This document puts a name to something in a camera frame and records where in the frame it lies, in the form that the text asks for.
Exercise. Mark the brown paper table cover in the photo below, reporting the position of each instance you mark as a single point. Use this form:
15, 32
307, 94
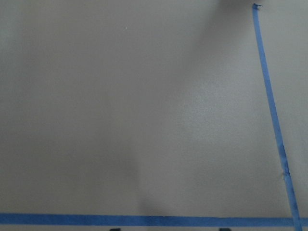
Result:
153, 115

